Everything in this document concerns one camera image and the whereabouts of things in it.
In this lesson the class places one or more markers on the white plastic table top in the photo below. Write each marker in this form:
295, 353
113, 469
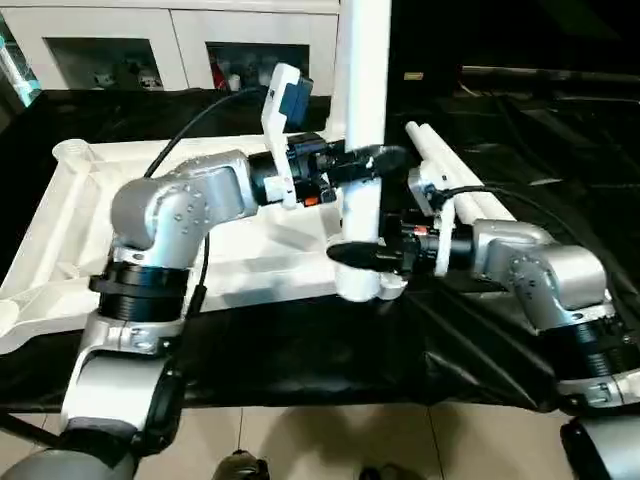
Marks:
60, 230

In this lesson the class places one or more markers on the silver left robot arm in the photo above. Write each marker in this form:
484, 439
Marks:
170, 260

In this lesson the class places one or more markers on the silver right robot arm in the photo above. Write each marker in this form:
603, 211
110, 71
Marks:
550, 290

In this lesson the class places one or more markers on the small yellow label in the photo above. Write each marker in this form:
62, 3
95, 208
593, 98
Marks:
414, 76

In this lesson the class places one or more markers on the black table mat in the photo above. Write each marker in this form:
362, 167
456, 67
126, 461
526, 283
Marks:
330, 370

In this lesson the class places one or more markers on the white glass door cabinet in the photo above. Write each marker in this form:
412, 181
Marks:
160, 40

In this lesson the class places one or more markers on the black right robot foot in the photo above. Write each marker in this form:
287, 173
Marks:
390, 474

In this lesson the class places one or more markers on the black robot foot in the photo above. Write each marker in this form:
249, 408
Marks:
390, 474
242, 468

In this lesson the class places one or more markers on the black left robot foot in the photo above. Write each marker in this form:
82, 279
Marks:
242, 468

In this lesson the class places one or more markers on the light blue background object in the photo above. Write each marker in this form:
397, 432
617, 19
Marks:
18, 75

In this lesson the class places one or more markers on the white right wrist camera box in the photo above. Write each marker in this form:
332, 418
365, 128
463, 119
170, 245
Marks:
432, 200

